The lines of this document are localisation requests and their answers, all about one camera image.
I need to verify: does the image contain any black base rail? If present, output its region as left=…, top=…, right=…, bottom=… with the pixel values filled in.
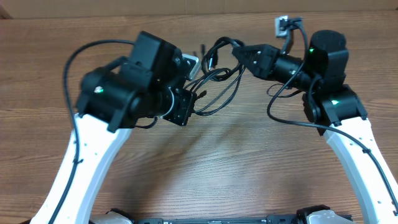
left=133, top=214, right=308, bottom=224

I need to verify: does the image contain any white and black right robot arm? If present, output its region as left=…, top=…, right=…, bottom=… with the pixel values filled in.
left=232, top=30, right=397, bottom=223

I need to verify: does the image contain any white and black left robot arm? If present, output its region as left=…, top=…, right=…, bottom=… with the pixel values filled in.
left=31, top=31, right=201, bottom=224

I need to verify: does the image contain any thick black cable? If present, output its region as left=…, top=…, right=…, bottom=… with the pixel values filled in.
left=186, top=36, right=246, bottom=116

